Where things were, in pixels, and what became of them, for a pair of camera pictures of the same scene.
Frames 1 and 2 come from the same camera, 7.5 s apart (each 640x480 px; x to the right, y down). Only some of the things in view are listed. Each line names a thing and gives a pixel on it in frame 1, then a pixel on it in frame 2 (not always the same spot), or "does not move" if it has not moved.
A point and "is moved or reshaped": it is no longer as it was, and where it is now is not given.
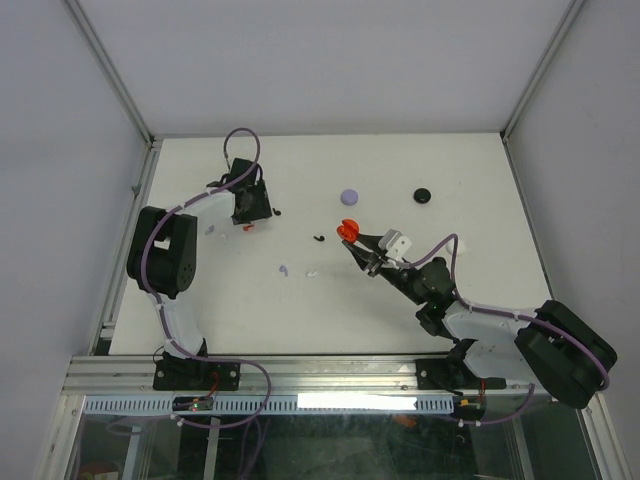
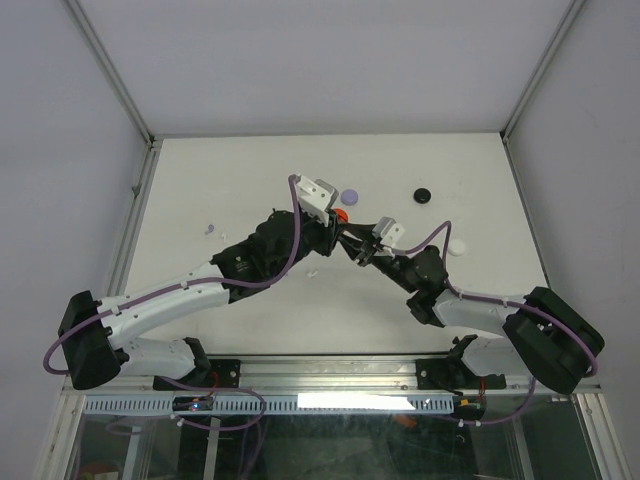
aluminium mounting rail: x=105 y=375 does not move
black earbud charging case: x=422 y=195 does not move
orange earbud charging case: x=348 y=231 is moved or reshaped
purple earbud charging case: x=349 y=197 does not move
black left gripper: x=263 y=208 to x=328 y=234
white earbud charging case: x=461 y=248 does not move
